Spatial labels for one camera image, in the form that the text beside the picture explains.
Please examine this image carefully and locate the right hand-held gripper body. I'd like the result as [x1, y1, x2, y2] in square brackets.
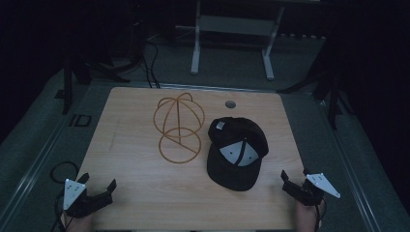
[282, 173, 341, 207]

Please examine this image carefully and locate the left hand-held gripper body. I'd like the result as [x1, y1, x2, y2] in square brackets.
[62, 178, 114, 218]

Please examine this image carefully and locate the black cable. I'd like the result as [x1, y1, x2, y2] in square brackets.
[49, 160, 80, 185]
[313, 196, 327, 232]
[141, 35, 161, 90]

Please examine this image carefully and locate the black tripod stand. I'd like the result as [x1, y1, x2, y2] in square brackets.
[277, 35, 356, 131]
[61, 18, 146, 115]

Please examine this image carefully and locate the person's left hand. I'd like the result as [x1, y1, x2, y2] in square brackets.
[61, 211, 95, 232]

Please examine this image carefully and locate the person's right hand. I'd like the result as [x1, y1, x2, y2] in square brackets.
[293, 198, 326, 232]

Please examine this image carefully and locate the gold wire hat stand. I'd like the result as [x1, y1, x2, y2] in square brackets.
[153, 92, 206, 164]

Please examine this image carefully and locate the black baseball cap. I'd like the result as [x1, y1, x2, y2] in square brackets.
[206, 116, 270, 192]

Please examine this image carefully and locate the white metal table frame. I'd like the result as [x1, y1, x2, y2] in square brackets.
[175, 0, 286, 81]

